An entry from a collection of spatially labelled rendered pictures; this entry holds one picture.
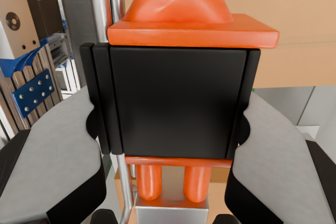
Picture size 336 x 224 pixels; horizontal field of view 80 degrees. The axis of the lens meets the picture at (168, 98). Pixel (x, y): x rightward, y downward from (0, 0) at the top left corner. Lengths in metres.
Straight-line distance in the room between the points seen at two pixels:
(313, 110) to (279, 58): 1.06
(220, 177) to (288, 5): 0.66
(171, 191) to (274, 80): 0.87
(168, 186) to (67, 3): 1.19
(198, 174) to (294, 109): 1.75
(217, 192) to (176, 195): 0.56
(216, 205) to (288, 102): 1.21
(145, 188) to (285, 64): 0.88
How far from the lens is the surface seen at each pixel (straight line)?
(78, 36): 1.32
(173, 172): 0.21
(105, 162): 1.53
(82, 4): 1.27
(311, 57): 1.03
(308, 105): 1.92
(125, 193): 0.17
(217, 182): 0.71
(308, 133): 2.07
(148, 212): 0.19
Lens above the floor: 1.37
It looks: 59 degrees down
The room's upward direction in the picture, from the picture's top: 176 degrees counter-clockwise
